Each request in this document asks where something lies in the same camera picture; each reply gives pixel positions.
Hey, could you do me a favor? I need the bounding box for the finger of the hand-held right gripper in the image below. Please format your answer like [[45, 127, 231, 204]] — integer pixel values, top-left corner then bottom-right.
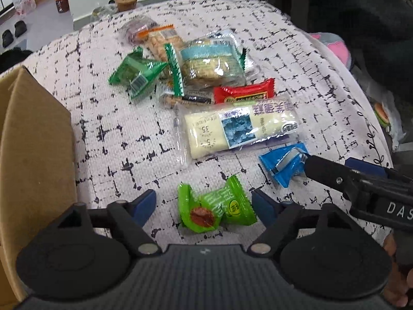
[[345, 158, 413, 188], [305, 156, 362, 194]]

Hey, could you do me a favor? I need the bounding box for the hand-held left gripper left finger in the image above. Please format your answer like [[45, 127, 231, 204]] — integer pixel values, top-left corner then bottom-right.
[[48, 189, 162, 259]]

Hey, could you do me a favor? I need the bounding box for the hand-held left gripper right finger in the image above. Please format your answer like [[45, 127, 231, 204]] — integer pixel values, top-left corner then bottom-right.
[[248, 189, 355, 259]]

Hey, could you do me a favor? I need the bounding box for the blue snack packet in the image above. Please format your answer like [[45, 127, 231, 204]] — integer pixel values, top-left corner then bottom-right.
[[259, 143, 310, 188]]

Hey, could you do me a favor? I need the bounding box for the green nut snack packet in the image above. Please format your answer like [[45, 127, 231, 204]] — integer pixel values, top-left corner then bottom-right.
[[178, 174, 258, 233]]

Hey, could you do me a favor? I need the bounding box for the clear packet of white cake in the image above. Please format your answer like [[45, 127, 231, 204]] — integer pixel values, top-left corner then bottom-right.
[[174, 97, 300, 165]]

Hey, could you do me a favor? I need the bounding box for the red snack packet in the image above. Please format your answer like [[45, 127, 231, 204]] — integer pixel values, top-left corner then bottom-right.
[[213, 78, 276, 104]]

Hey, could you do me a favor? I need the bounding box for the clear packet with black label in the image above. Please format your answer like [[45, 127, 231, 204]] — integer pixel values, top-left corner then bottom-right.
[[158, 86, 215, 107]]

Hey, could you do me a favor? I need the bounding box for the cardboard box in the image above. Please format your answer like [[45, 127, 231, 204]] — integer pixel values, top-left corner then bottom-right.
[[0, 66, 78, 310]]

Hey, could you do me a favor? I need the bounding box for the person's right hand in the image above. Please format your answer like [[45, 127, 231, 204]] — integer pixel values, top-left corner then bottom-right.
[[384, 232, 413, 307]]

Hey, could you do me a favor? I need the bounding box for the burger print bag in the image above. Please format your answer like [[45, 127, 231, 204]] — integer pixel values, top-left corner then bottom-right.
[[368, 81, 404, 146]]

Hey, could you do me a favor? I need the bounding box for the black-patterned white blanket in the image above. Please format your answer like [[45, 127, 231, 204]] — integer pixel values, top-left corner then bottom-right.
[[24, 0, 396, 255]]

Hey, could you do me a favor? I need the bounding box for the pink and grey cushion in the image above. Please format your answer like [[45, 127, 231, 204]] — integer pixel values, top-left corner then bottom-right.
[[311, 32, 351, 68]]

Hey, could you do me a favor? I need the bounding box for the green triangular snack packet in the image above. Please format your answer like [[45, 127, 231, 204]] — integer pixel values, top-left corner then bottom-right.
[[108, 47, 168, 100]]

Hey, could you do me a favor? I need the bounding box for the dark clothing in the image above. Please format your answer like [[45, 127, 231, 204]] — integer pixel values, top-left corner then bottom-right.
[[268, 0, 413, 97]]

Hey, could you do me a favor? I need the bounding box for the green-edged cookie packet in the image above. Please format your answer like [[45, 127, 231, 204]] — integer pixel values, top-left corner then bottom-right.
[[164, 29, 255, 96]]

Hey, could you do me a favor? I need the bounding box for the orange-edged biscuit packet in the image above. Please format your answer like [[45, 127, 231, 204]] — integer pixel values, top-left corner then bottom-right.
[[136, 24, 181, 62]]

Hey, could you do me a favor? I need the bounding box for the purple snack packet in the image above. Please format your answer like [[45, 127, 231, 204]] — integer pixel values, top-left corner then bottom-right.
[[118, 16, 158, 44]]

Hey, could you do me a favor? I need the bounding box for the black bag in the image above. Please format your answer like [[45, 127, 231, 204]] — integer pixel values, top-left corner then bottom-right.
[[0, 48, 33, 73]]

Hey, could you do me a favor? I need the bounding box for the brown-lidded noodle cup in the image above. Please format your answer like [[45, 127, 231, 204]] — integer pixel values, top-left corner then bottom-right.
[[115, 0, 139, 13]]

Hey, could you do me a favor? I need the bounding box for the clear plastic bag on floor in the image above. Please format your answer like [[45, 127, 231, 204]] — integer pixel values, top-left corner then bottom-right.
[[14, 0, 37, 18]]

